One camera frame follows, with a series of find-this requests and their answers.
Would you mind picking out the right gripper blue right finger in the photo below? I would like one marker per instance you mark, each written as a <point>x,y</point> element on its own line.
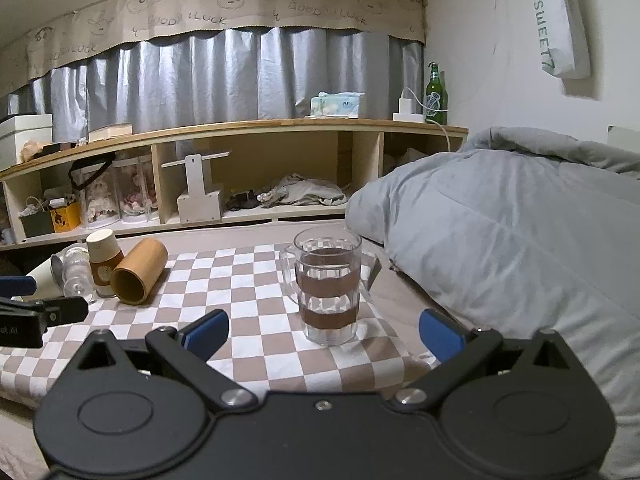
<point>462,355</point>

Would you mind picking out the glass mug with brown bands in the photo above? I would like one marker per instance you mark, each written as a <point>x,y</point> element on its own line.
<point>321,272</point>

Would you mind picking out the dark green box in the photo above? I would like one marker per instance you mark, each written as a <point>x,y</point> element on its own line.
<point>38,223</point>

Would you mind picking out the white wooden stand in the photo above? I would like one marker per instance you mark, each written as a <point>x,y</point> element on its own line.
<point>203,199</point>

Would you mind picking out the checkered brown white cloth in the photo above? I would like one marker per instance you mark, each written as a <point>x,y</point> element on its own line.
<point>266,348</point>

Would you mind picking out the white and brown paper cup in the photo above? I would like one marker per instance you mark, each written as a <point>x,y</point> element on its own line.
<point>104,255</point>

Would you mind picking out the white charger plug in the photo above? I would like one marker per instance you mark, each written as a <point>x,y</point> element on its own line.
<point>405,106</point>

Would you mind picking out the clear stemmed glass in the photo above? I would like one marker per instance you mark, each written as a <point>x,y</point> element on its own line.
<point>72,273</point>

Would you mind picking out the green glass bottle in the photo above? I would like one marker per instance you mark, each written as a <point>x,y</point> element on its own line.
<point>436,105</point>

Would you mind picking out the beige cartoon valance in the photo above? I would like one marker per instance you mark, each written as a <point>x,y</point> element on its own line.
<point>89,31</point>

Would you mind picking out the book on shelf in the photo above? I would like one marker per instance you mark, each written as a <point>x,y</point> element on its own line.
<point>110,132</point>

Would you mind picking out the cream ceramic mug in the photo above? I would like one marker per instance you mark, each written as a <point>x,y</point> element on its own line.
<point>47,281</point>

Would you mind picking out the tan cylindrical cup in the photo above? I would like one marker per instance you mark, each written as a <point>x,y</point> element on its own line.
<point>135,276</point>

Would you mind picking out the silver grey curtain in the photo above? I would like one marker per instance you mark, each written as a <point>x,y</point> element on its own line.
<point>226,76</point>

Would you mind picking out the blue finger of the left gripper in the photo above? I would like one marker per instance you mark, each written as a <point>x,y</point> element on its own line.
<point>17,285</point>

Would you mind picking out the tissue pack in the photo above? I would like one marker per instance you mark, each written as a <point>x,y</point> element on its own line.
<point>338,105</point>

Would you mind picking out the white paper bag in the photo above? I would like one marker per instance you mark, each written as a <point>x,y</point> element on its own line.
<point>562,40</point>

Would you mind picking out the wooden shelf unit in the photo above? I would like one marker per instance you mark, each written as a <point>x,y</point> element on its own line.
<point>240,156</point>

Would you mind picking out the grey duvet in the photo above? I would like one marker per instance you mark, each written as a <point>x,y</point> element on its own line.
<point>522,229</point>

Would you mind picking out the yellow box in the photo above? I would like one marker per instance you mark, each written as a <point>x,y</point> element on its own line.
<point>67,218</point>

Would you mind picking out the crumpled grey clothing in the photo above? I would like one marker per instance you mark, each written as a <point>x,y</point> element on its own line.
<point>295,190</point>

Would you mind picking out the right clear doll jar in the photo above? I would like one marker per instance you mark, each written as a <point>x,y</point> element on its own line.
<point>134,202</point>

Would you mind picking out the white power strip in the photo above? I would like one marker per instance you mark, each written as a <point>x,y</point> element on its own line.
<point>408,117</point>

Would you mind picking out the left clear doll jar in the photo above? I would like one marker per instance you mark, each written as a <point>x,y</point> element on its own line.
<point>98,196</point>

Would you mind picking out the clear doll jar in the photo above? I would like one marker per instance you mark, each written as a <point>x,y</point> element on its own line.
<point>98,196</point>
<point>134,202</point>

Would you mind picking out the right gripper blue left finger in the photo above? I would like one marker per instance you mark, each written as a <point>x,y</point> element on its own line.
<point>182,355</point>

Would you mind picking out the white storage box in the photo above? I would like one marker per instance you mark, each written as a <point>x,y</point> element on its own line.
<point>17,130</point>

